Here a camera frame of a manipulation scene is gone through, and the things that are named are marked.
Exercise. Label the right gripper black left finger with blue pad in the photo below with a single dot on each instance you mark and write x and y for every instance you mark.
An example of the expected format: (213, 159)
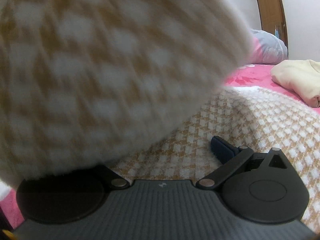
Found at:
(67, 197)

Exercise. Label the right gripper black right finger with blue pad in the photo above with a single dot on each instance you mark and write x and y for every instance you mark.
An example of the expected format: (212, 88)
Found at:
(260, 187)

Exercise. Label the beige white houndstooth cardigan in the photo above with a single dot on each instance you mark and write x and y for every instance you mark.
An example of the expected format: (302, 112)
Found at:
(139, 85)

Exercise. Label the pink floral bed sheet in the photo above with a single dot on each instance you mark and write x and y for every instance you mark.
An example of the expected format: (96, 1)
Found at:
(250, 76)

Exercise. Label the folded cream garment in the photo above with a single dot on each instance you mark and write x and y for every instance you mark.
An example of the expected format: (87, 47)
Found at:
(300, 76)

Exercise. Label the pink grey floral duvet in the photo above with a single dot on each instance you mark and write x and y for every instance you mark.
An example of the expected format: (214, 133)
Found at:
(267, 49)

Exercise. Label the brown wooden door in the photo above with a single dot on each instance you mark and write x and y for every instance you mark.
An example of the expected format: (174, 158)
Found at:
(272, 18)

